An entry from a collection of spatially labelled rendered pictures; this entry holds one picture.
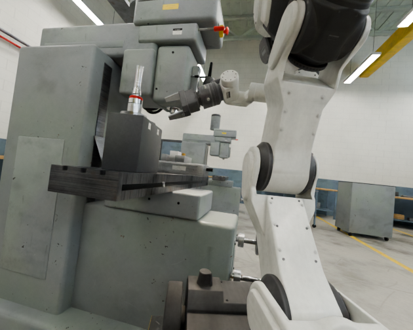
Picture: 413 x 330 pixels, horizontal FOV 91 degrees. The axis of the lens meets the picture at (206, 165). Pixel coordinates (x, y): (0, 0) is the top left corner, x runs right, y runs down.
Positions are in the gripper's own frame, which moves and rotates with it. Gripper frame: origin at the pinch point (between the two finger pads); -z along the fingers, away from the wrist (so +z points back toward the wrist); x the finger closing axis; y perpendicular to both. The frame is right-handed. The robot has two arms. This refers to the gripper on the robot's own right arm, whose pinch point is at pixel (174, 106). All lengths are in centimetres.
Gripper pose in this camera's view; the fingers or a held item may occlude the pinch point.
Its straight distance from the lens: 84.1
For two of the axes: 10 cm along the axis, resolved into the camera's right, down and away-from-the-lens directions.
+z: 9.6, -2.8, -0.3
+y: -1.7, -4.8, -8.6
